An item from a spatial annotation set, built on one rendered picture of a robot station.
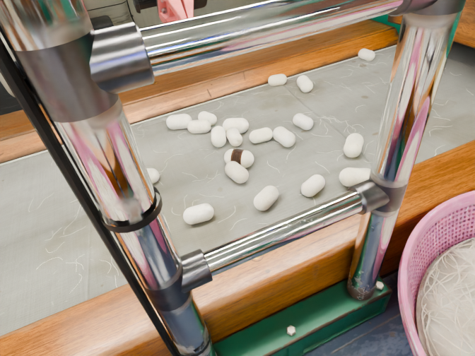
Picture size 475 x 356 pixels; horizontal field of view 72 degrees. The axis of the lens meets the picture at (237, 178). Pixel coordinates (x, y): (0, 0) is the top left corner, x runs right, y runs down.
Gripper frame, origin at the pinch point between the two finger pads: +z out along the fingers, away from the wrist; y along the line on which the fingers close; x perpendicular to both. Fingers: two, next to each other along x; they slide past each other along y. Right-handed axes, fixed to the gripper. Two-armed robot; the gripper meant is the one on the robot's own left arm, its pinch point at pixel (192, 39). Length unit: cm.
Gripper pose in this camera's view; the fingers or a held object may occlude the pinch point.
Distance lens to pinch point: 46.5
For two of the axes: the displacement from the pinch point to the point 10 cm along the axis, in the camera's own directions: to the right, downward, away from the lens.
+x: -1.7, 2.0, 9.7
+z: 3.7, 9.2, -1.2
